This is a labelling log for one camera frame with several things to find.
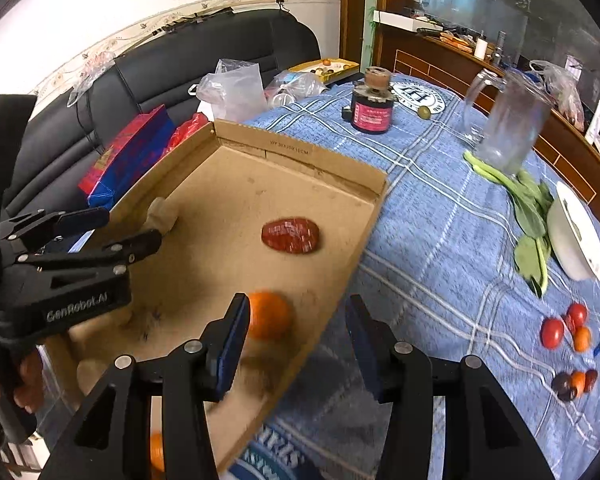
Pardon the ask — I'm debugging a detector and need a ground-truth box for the green leafy vegetable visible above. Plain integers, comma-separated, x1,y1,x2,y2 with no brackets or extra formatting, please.
463,151,555,297

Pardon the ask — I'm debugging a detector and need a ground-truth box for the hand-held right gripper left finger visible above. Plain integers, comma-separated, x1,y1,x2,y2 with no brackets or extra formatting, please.
40,292,252,480

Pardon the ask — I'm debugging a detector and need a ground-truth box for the wooden cabinet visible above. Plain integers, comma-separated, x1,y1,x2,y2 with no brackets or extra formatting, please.
340,0,600,206

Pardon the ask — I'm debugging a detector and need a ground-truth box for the clear bag with blue packet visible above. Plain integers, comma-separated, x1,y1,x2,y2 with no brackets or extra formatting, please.
265,71,328,108

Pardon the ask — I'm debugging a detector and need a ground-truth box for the glass panel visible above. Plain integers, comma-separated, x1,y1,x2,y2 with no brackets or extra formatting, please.
417,0,581,68

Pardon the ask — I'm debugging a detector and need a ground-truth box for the orange tangerine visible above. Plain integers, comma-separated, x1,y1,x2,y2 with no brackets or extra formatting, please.
247,291,295,342

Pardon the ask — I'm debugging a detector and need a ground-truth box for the blue plaid tablecloth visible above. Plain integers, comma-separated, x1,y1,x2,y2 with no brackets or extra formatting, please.
200,77,600,480

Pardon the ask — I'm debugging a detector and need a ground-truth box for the shallow cardboard box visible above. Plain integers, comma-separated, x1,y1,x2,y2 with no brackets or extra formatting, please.
45,119,388,476

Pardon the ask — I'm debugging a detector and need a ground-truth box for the black leather sofa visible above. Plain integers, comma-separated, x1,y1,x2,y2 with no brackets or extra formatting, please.
5,10,323,216

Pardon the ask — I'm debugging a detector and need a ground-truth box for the person's left hand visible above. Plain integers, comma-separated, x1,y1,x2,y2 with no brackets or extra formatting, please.
12,350,45,412

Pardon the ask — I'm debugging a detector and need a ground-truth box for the red tomato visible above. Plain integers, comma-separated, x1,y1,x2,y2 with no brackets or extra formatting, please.
540,317,566,350
566,302,588,331

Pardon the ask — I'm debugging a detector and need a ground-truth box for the red and blue gift box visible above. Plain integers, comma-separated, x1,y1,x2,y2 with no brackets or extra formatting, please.
78,105,177,209

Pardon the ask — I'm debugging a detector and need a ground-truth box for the white and blue carton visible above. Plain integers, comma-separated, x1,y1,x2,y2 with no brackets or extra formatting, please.
585,100,600,143

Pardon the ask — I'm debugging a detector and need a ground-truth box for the black jar with red label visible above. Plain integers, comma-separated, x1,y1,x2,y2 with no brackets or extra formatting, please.
342,67,396,134

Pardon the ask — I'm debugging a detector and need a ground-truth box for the yellow tray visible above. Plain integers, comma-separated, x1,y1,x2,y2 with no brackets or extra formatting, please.
287,58,361,81

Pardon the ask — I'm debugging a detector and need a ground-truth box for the dark red jujube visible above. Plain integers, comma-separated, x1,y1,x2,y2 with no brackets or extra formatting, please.
261,217,322,255

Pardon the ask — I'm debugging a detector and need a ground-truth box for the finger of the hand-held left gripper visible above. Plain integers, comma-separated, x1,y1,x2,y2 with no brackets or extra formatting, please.
14,228,163,275
0,207,111,257

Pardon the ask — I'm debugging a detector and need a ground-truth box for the red plastic packet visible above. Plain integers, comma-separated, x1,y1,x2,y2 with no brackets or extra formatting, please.
167,112,211,156

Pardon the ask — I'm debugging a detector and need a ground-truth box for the glass pitcher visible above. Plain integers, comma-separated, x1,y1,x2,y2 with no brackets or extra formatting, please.
462,67,556,175

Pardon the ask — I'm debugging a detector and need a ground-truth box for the pale root chunk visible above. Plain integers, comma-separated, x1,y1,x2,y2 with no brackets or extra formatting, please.
146,198,178,236

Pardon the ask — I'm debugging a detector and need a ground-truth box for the crumpled clear plastic bag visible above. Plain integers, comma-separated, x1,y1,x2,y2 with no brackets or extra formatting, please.
530,60,586,128

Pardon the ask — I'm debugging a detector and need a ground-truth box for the green bamboo wall decoration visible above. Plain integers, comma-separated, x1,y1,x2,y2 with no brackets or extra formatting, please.
361,0,381,63

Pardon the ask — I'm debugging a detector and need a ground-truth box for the white plastic bag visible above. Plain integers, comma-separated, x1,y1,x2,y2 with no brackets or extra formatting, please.
189,59,270,121

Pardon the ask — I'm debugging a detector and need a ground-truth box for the white bowl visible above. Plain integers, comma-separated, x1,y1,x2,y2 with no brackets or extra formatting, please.
546,181,600,282

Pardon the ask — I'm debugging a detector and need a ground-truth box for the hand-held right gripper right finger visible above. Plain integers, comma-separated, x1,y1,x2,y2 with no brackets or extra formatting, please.
345,294,556,480

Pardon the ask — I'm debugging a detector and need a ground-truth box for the flat white box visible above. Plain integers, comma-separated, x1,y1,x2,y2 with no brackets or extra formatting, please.
373,10,431,31

